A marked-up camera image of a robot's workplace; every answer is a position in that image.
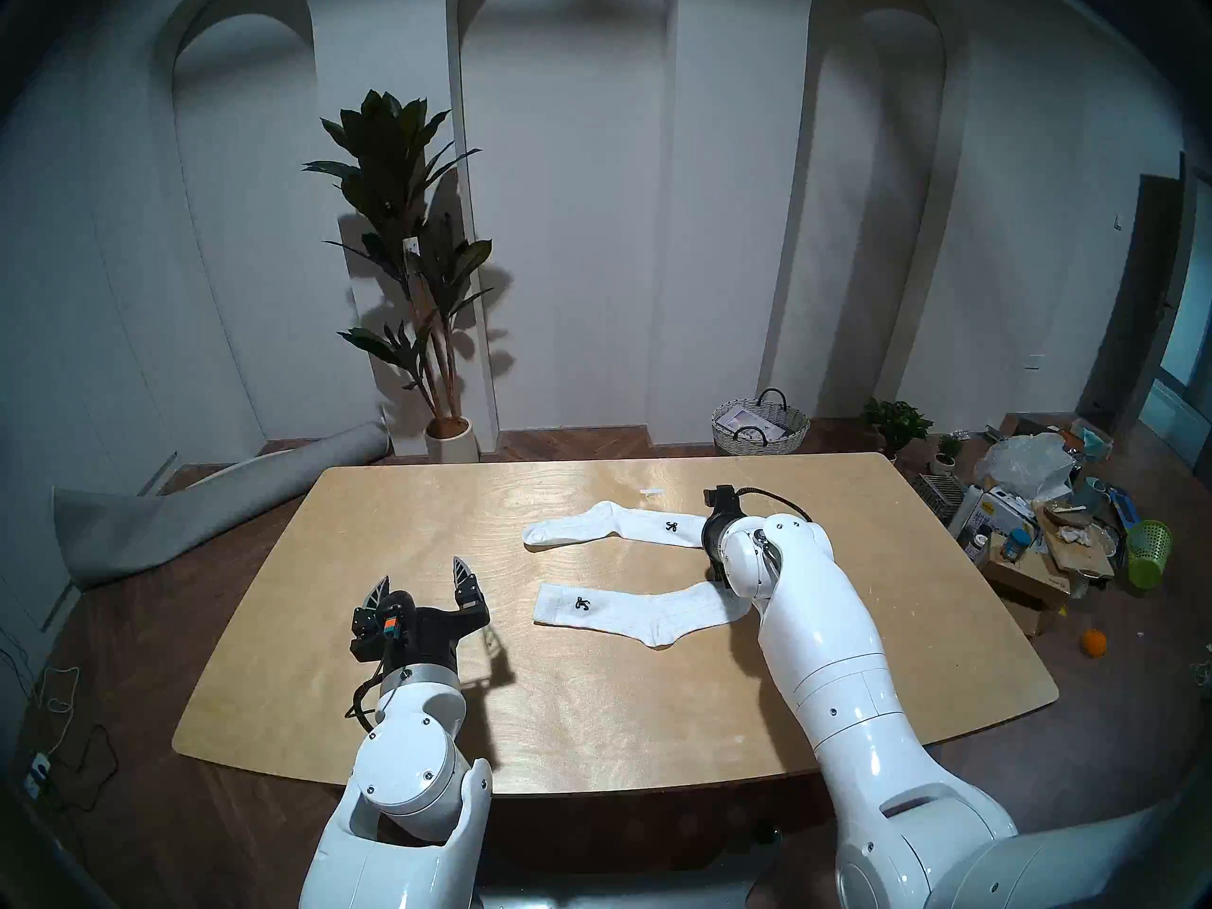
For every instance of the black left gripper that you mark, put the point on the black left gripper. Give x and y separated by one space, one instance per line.
417 632

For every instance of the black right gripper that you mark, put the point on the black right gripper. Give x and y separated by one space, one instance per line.
720 514

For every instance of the white sock with black logo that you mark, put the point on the white sock with black logo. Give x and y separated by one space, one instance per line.
625 526
634 614

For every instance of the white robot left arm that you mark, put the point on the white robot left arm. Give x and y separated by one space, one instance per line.
407 775

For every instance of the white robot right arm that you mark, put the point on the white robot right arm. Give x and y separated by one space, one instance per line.
833 651

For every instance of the magazine in basket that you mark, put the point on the magazine in basket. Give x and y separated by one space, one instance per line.
753 424

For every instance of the white plant pot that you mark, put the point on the white plant pot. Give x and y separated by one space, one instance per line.
452 443

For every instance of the small bushy potted plant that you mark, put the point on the small bushy potted plant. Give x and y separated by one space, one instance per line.
895 422

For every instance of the tiny potted plant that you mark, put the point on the tiny potted plant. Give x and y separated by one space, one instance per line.
945 451

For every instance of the white paper roll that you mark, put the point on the white paper roll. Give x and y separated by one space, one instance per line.
966 511

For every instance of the rolled grey carpet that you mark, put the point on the rolled grey carpet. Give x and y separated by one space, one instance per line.
189 509

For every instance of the white printed carton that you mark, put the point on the white printed carton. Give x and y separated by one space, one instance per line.
1006 511

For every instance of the blue lid jar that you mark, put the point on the blue lid jar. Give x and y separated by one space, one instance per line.
1017 543

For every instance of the clear plastic bag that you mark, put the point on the clear plastic bag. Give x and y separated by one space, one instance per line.
1027 462

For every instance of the brown cardboard box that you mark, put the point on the brown cardboard box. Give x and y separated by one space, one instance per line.
1027 590

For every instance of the wooden cutting board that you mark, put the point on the wooden cutting board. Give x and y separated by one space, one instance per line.
1079 549

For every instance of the orange fruit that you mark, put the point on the orange fruit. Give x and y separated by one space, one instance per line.
1094 643

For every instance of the tall green leafy plant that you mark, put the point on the tall green leafy plant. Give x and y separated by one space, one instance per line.
398 187

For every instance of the blue flat box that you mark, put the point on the blue flat box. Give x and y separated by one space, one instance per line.
1123 507

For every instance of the white power strip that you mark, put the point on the white power strip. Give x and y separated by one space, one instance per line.
36 775

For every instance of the green plastic basket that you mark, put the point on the green plastic basket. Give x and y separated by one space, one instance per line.
1149 552

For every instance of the dark door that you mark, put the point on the dark door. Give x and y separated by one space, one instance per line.
1131 301

